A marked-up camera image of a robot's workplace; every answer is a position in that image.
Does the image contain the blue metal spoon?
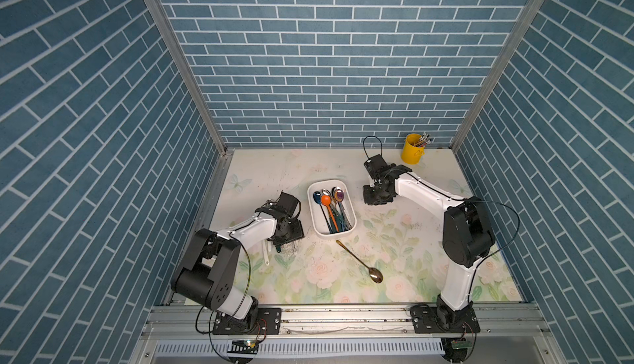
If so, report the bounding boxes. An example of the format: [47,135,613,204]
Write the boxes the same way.
[313,191,332,234]

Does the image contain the teal handled spoon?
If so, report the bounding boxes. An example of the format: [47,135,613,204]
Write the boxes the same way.
[330,205,345,232]
[334,207,349,232]

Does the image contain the orange plastic spoon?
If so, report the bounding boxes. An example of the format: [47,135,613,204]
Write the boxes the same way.
[321,194,339,232]

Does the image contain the rainbow iridescent spoon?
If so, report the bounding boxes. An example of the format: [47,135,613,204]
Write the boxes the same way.
[332,187,352,230]

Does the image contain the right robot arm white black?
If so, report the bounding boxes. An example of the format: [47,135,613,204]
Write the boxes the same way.
[363,154,495,316]

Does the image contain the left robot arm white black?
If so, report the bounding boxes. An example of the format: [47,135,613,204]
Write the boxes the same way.
[170,193,305,321]

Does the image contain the white plastic spoon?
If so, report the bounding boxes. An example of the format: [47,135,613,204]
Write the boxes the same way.
[262,241,272,267]

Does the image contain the white plastic storage box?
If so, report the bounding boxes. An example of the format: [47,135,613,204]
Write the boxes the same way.
[307,179,358,239]

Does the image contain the gold long spoon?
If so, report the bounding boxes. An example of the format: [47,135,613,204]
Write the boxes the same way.
[336,240,384,284]

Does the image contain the yellow pen cup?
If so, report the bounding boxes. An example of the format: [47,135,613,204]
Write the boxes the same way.
[401,134,424,164]

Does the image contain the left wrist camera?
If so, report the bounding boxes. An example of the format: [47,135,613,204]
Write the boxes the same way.
[276,192,301,219]

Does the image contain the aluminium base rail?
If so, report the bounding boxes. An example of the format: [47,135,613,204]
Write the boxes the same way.
[141,303,550,340]

